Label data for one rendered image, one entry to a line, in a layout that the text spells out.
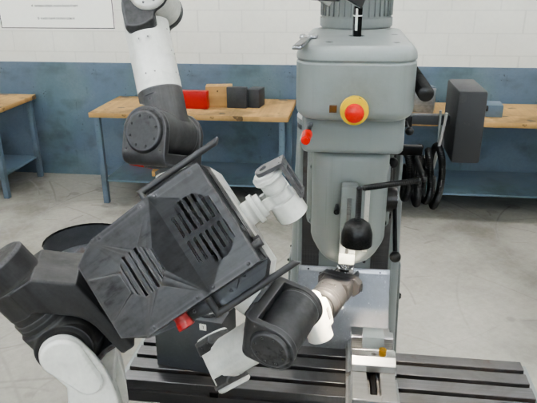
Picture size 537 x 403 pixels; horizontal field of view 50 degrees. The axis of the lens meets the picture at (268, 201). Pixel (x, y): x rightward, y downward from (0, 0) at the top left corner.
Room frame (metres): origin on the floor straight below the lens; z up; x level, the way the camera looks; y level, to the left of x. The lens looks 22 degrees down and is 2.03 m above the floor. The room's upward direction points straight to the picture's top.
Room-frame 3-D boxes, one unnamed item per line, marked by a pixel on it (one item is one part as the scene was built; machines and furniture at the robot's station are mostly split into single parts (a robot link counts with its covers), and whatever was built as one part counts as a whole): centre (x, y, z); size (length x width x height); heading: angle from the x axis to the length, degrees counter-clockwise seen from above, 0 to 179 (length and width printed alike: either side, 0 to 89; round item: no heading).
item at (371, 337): (1.42, -0.30, 1.02); 0.06 x 0.05 x 0.06; 83
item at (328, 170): (1.44, -0.22, 1.47); 0.21 x 0.19 x 0.32; 82
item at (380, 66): (1.45, -0.22, 1.81); 0.47 x 0.26 x 0.16; 172
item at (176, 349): (1.50, 0.23, 1.01); 0.22 x 0.12 x 0.20; 74
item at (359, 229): (1.21, -0.20, 1.47); 0.07 x 0.07 x 0.06
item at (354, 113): (1.18, -0.18, 1.76); 0.04 x 0.03 x 0.04; 82
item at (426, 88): (1.45, -0.36, 1.79); 0.45 x 0.04 x 0.04; 172
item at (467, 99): (1.68, -0.59, 1.62); 0.20 x 0.09 x 0.21; 172
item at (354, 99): (1.20, -0.18, 1.76); 0.06 x 0.02 x 0.06; 82
